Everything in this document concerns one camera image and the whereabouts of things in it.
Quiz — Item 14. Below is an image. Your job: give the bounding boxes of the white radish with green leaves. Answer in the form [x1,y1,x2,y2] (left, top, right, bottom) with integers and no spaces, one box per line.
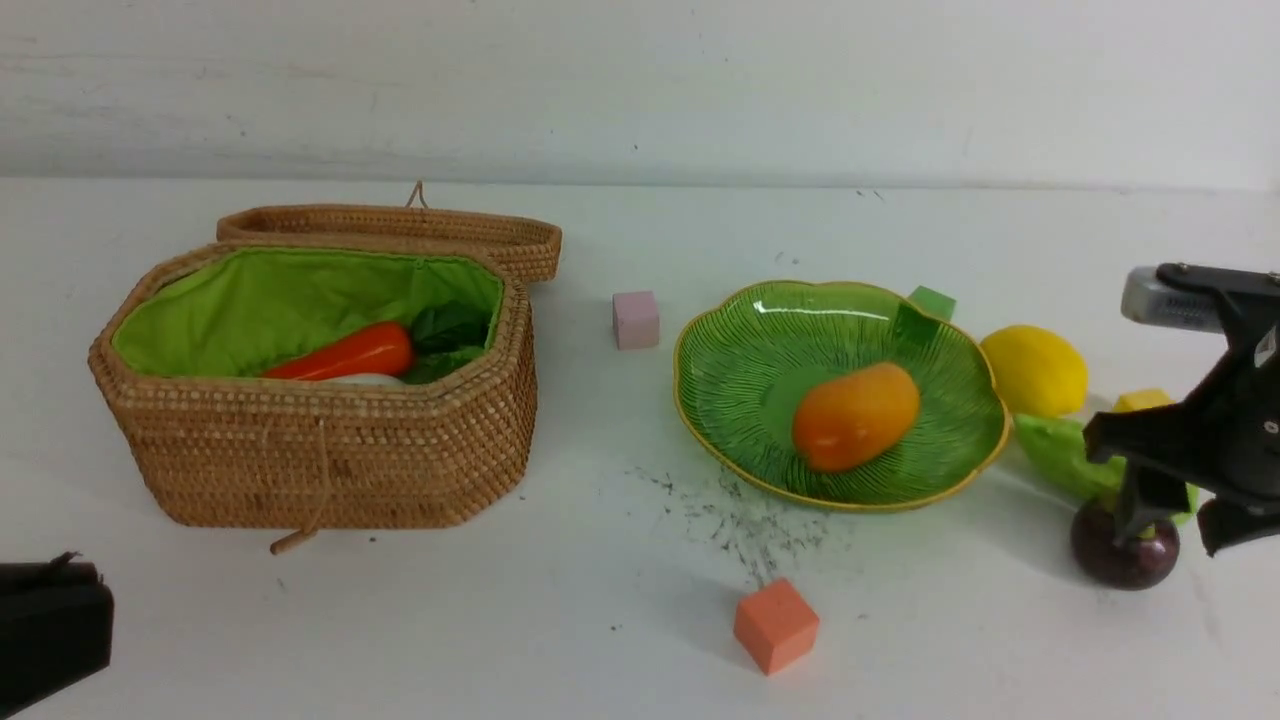
[325,373,406,387]

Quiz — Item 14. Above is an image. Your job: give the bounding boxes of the woven wicker basket lid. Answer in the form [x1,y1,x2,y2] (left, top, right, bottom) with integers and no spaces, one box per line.
[216,183,563,283]

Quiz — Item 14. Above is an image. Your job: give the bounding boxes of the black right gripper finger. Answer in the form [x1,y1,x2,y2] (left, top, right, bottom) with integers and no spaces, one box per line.
[1112,460,1193,546]
[1196,497,1279,557]

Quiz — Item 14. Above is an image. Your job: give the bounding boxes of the green bitter gourd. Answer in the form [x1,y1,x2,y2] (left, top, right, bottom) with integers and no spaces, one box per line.
[1012,413,1199,527]

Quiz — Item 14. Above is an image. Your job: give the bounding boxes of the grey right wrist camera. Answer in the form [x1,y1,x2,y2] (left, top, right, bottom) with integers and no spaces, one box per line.
[1120,266,1222,334]

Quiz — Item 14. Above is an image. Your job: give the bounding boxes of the yellow lemon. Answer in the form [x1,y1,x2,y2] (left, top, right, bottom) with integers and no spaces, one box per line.
[980,325,1089,416]

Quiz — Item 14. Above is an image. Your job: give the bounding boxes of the orange foam cube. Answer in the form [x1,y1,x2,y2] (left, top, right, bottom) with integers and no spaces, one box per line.
[733,578,820,676]

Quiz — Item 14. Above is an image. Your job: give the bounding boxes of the pink foam cube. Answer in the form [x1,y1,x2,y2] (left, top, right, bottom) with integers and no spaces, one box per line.
[612,290,660,351]

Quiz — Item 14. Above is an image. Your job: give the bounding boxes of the woven wicker basket green lining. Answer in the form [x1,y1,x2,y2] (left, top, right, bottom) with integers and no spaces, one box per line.
[88,237,538,553]

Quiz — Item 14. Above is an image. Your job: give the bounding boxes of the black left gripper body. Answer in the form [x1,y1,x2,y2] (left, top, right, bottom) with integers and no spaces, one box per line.
[1,552,115,716]

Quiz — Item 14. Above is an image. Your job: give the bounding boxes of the orange carrot with green leaves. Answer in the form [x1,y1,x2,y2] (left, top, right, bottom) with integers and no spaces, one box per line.
[262,301,493,384]

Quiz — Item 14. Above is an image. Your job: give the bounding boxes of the orange yellow mango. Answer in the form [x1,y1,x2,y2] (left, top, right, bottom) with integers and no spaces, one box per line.
[791,363,922,474]

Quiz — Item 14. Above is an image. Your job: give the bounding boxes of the green glass leaf plate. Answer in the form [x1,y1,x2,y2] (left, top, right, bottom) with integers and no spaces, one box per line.
[673,281,1012,512]

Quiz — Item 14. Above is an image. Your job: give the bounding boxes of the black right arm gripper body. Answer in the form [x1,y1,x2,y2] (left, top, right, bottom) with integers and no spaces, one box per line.
[1083,263,1279,501]

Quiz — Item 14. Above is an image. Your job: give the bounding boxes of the dark purple mangosteen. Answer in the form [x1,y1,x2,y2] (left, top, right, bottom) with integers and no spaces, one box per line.
[1070,497,1181,591]

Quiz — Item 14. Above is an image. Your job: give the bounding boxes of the yellow foam block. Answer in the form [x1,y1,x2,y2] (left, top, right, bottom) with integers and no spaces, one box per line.
[1111,388,1175,413]

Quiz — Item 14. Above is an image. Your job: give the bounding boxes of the green foam cube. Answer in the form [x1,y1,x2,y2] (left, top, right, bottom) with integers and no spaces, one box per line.
[908,284,957,322]

